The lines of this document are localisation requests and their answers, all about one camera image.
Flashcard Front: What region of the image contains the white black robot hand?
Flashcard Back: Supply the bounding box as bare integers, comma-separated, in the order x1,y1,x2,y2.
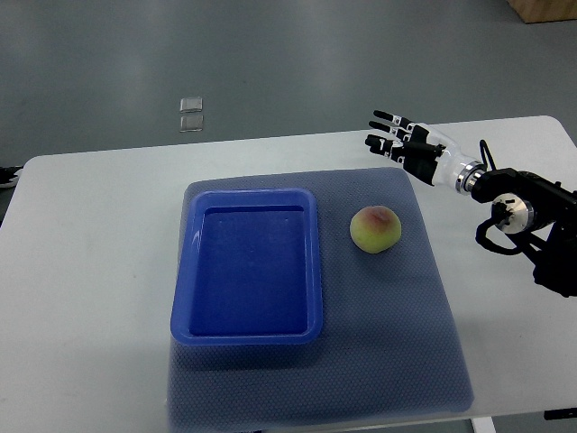
365,110,475,193

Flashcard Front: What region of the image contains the green red peach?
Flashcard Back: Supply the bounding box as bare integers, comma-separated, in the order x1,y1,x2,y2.
349,206,402,254

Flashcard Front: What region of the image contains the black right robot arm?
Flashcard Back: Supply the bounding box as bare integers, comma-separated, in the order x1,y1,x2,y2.
466,141,576,298

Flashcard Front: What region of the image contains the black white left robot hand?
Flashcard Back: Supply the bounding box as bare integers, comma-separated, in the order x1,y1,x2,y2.
0,166,23,189

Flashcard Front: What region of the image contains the brown wooden box corner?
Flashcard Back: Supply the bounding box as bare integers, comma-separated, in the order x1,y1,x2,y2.
508,0,576,23

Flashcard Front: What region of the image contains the grey blue textured mat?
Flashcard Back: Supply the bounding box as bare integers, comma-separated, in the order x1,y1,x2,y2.
168,168,473,432

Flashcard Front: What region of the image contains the blue plastic tray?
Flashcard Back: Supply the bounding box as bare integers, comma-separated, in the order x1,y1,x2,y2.
170,189,323,347

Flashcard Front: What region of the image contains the lower clear floor tile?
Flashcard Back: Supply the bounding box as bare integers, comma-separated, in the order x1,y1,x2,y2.
179,114,204,133

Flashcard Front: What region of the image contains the clear floor tile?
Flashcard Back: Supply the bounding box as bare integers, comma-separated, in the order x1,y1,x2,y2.
179,97,203,113
179,114,204,133

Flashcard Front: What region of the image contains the upper clear floor tile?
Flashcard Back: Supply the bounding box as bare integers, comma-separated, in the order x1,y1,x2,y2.
179,97,203,113

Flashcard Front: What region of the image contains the white table leg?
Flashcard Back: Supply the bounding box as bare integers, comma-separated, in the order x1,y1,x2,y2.
471,417,497,433

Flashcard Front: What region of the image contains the black table edge bracket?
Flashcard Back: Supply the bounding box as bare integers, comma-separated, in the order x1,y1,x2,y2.
544,408,577,420

